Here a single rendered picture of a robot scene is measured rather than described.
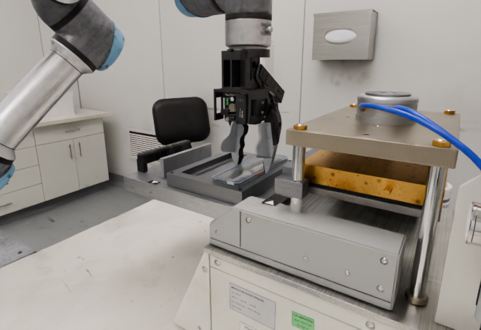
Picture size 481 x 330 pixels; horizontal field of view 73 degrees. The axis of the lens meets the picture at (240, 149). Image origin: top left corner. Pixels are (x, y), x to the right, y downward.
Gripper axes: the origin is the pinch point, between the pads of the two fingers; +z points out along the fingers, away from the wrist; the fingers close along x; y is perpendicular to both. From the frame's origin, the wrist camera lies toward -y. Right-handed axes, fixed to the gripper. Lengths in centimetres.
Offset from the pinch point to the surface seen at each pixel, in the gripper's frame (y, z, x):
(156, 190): 11.0, 5.1, -14.4
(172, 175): 10.0, 1.8, -10.9
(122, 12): -143, -58, -216
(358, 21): -131, -38, -17
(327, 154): 4.3, -4.9, 15.1
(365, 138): 13.3, -10.0, 22.1
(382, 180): 10.2, -4.5, 23.8
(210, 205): 11.0, 4.7, -1.6
